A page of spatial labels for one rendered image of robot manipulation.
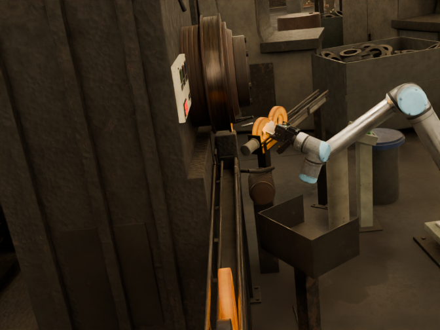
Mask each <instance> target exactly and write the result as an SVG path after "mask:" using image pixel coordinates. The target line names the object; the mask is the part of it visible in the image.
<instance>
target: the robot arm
mask: <svg viewBox="0 0 440 330"><path fill-rule="evenodd" d="M402 112H403V113H404V115H405V116H406V118H407V120H409V122H410V123H411V125H412V127H413V128H414V130H415V132H416V133H417V135H418V137H419V138H420V140H421V142H422V143H423V145H424V146H425V148H426V150H427V152H428V153H429V155H430V156H431V158H432V160H433V161H434V163H435V165H436V166H437V168H438V170H439V171H440V120H439V119H438V117H437V115H436V114H435V112H434V110H433V109H432V106H431V104H430V102H429V100H428V99H427V97H426V94H425V93H424V91H423V90H422V89H421V87H420V86H419V85H417V84H415V83H413V82H408V83H405V84H402V85H399V86H398V87H396V88H394V89H393V90H391V91H389V92H388V93H387V94H386V99H384V100H382V101H381V102H380V103H379V104H377V105H376V106H374V107H373V108H372V109H370V110H369V111H368V112H366V113H365V114H364V115H362V116H361V117H360V118H358V119H357V120H355V121H354V122H353V123H351V124H350V125H348V126H347V127H346V128H345V129H343V130H341V131H340V132H339V133H338V134H336V135H335V136H333V137H332V138H331V139H329V140H328V141H326V142H324V141H322V140H319V139H316V138H314V137H312V136H309V135H308V134H305V133H303V132H300V131H301V130H300V129H298V128H295V127H293V126H292V124H290V123H288V122H285V121H283V122H282V124H277V125H276V126H275V125H274V122H273V121H270V122H269V123H267V124H266V126H265V127H264V128H263V132H264V133H265V135H267V136H268V137H269V138H271V139H274V140H276V141H280V142H285V141H286V142H285V143H284V144H283V145H282V146H280V147H279V148H278V150H277V151H276V152H277V153H278V154H282V153H284V151H285V150H286V149H287V148H288V147H289V146H290V145H292V146H293V147H294V149H296V150H298V151H300V152H302V153H304V154H306V155H305V157H304V162H303V164H302V168H301V171H300V174H299V179H300V180H302V181H304V182H307V183H315V182H316V181H317V180H318V176H319V173H320V170H321V167H322V166H323V165H324V164H325V163H327V162H328V161H329V160H331V159H332V158H333V157H334V156H336V155H337V154H339V153H340V152H341V151H343V150H345V149H346V148H347V147H349V146H350V145H351V144H353V143H354V142H356V141H357V140H358V139H360V138H362V137H363V136H364V135H365V134H367V133H368V132H370V131H371V130H372V129H374V128H376V127H377V126H378V125H379V124H381V123H383V122H384V121H385V120H387V119H388V118H390V117H391V116H392V115H394V114H395V113H402ZM285 123H288V124H289V126H287V125H285Z"/></svg>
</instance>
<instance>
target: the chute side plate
mask: <svg viewBox="0 0 440 330"><path fill-rule="evenodd" d="M239 175H240V172H239V165H238V159H237V176H238V203H239V206H238V208H239V223H240V251H241V267H242V295H243V310H244V330H248V312H247V300H246V277H245V266H244V241H243V228H242V205H241V192H240V177H239Z"/></svg>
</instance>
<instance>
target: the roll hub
mask: <svg viewBox="0 0 440 330"><path fill-rule="evenodd" d="M232 47H233V55H234V68H235V74H236V86H237V93H238V103H239V107H249V106H251V100H250V92H249V83H250V82H251V81H250V73H249V60H248V57H246V47H245V41H244V36H237V37H232Z"/></svg>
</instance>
